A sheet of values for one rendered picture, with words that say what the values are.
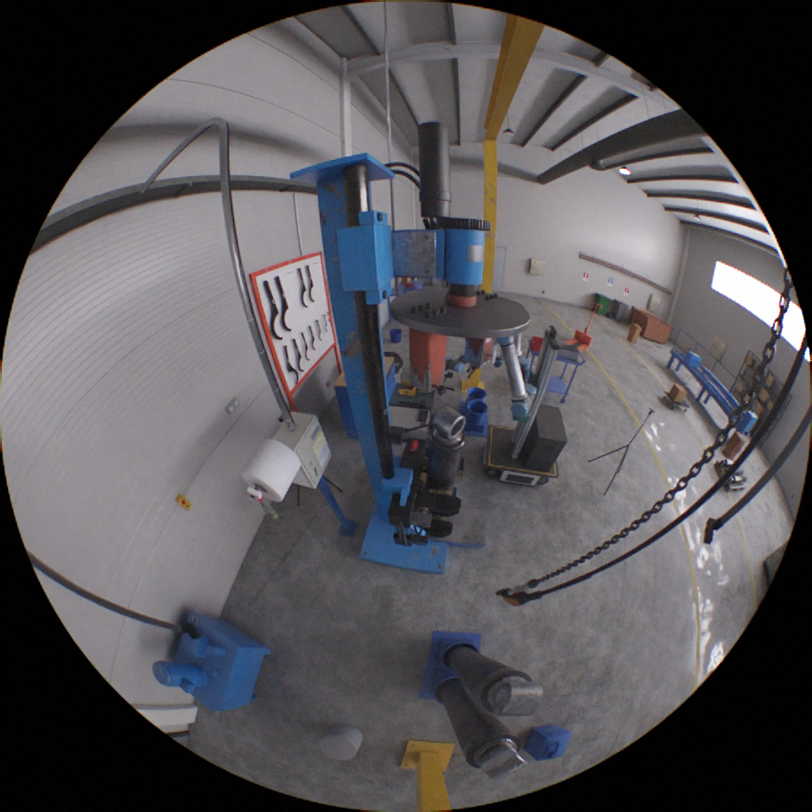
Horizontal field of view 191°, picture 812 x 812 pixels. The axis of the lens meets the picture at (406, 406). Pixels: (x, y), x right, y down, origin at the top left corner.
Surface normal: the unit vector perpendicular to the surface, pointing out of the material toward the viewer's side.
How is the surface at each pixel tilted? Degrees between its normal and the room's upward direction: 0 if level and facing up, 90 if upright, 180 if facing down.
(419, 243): 90
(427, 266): 90
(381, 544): 0
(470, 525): 0
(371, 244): 90
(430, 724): 0
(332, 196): 90
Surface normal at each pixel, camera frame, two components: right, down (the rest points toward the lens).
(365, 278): -0.19, 0.64
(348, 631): -0.04, -0.76
